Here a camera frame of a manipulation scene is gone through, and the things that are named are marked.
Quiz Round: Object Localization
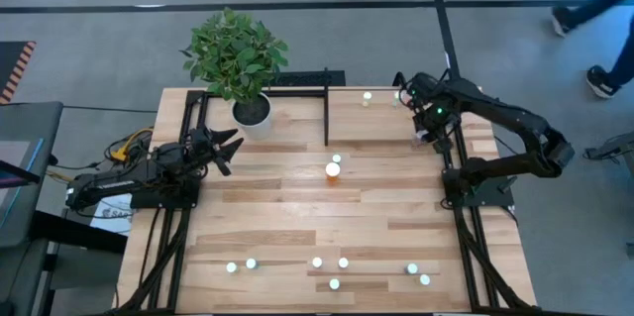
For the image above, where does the black aluminium frame rail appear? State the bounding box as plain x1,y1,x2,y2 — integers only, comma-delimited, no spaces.
439,122,534,313
112,88,329,315

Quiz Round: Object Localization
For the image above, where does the white printed sheet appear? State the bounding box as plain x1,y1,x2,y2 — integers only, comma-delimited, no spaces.
89,193,135,236

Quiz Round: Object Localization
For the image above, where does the grey desk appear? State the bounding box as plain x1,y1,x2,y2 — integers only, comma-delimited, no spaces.
0,101,64,316

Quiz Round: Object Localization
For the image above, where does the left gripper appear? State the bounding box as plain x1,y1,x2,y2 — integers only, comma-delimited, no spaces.
189,126,246,177

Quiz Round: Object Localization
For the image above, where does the yellow cable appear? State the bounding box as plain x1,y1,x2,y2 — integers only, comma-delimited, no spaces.
109,127,156,162

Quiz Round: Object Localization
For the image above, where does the small green tree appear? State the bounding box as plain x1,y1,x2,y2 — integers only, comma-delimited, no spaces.
178,6,290,105

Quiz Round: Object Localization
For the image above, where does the person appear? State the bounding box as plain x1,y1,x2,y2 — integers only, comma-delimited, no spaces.
551,0,634,100

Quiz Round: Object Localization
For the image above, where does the black ribbed floor mat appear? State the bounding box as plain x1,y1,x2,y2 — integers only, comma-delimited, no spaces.
269,69,347,88

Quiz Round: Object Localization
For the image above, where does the grey stand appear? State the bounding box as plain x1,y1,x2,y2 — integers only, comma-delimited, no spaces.
582,131,634,174

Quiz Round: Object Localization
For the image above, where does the large orange pill bottle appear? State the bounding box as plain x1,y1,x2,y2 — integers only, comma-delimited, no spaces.
324,160,343,186

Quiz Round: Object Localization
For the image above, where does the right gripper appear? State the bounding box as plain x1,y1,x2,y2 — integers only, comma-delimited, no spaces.
414,100,460,156

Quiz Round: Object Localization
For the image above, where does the black mat with striped edge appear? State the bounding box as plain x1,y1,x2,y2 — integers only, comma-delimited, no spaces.
0,41,38,106

